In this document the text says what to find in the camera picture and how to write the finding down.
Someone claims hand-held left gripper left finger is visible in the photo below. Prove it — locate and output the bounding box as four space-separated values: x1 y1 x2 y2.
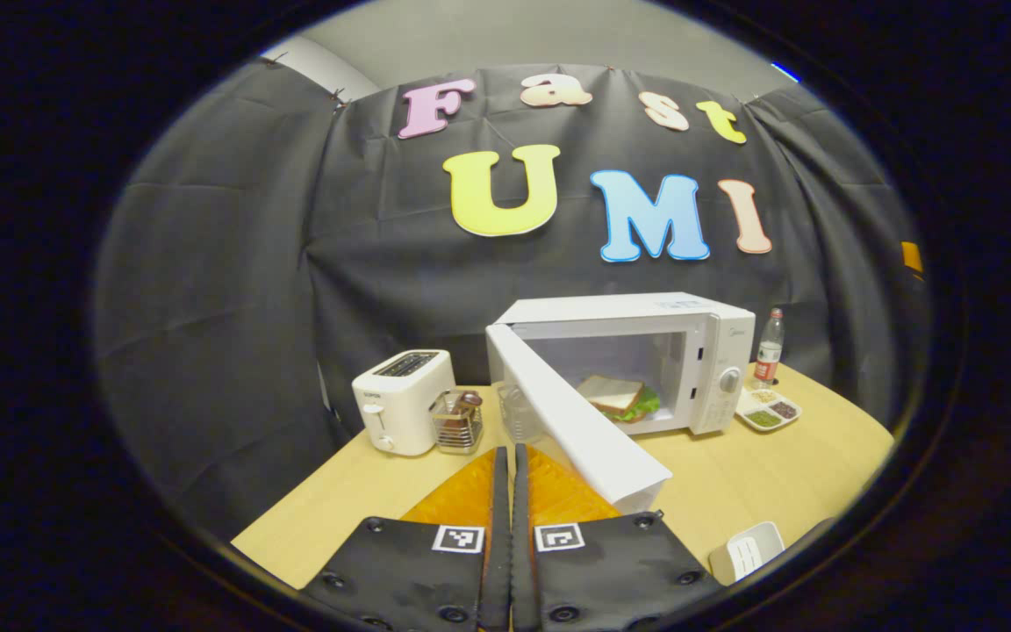
298 445 513 631

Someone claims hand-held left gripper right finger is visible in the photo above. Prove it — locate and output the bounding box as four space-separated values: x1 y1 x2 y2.
512 442 723 631

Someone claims lettuce sandwich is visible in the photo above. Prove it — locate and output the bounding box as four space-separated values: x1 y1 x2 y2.
576 375 662 425

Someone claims white microwave oven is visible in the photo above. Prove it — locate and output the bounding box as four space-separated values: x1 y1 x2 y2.
484 291 756 516

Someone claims clear holder with brown sachets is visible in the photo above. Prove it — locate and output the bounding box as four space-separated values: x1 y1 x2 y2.
429 390 485 456

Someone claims white toaster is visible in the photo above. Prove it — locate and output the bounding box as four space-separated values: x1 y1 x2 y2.
351 349 457 457

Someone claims clear bottle with red label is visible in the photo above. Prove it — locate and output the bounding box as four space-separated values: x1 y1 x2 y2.
753 307 785 391

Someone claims white divided dish of beans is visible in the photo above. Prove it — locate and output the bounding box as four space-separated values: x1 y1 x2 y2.
735 386 803 433

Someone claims white rectangular dish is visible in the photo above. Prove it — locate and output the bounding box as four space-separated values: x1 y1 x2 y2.
708 521 786 585

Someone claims black backdrop cloth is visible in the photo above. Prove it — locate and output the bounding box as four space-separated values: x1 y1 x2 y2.
93 61 932 541

